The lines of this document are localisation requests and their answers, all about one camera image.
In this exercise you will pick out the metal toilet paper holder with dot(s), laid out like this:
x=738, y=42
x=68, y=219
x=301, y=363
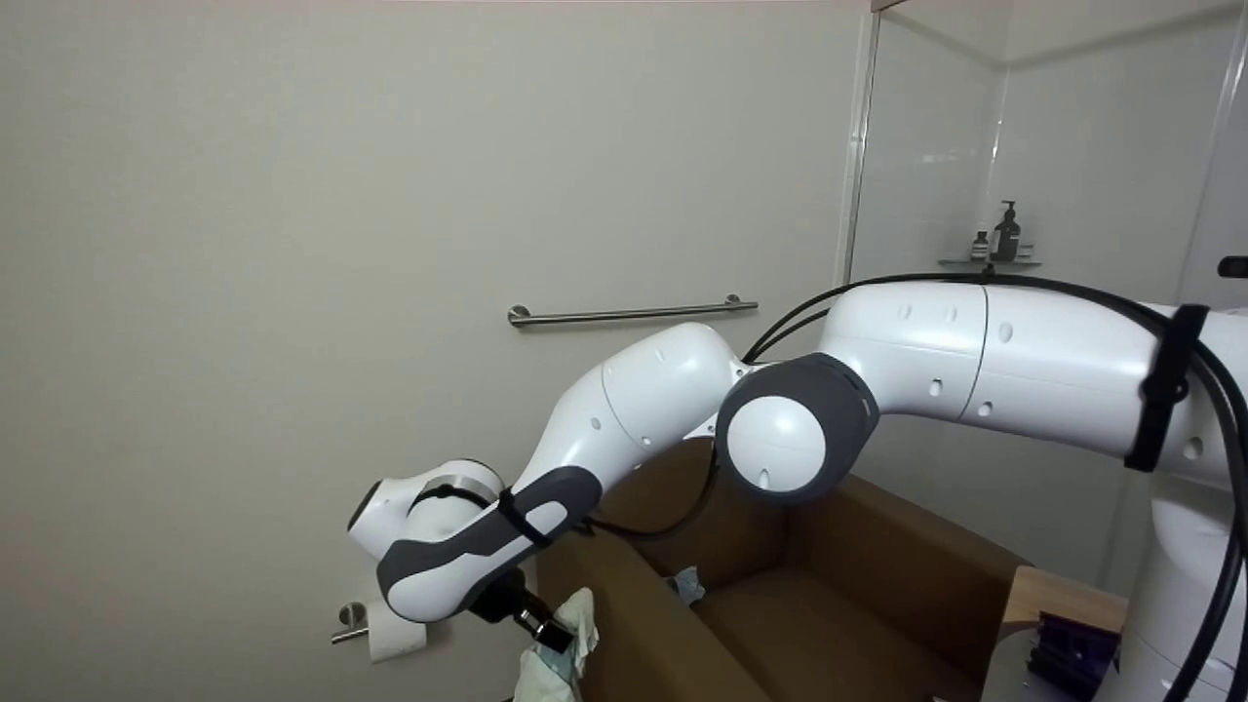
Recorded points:
x=348, y=627

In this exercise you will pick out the dark pump soap bottle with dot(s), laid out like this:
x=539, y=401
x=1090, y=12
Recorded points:
x=1009, y=235

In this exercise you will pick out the brown cardboard box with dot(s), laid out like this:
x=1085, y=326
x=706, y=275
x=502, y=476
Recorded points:
x=843, y=597

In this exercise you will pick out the small dark bottle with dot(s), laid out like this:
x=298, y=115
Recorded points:
x=979, y=246

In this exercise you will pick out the blue microfibre cloth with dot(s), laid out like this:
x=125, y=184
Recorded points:
x=687, y=586

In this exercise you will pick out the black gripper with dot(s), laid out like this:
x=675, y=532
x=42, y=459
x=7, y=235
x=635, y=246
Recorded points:
x=519, y=609

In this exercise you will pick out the wooden side table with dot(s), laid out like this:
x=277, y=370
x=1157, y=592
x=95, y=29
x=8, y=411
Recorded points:
x=1060, y=596

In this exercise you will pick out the black camera edge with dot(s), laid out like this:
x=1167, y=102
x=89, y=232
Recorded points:
x=1234, y=267

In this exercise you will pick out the metal wall grab bar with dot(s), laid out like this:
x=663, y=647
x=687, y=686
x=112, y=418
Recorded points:
x=624, y=313

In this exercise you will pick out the shower corner shelf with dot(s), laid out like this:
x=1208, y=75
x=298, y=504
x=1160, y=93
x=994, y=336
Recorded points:
x=988, y=264

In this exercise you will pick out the dark purple object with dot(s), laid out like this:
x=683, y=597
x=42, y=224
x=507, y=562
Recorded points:
x=1076, y=648

